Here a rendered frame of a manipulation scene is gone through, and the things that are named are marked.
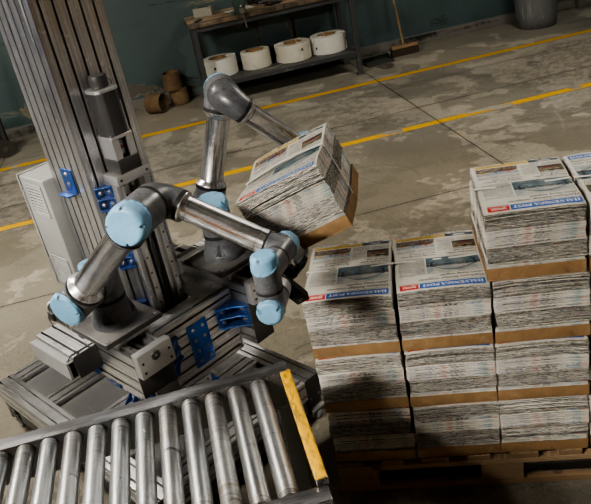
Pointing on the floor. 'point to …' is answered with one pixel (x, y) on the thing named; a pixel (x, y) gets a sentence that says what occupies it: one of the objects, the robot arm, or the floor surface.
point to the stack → (464, 359)
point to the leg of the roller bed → (294, 448)
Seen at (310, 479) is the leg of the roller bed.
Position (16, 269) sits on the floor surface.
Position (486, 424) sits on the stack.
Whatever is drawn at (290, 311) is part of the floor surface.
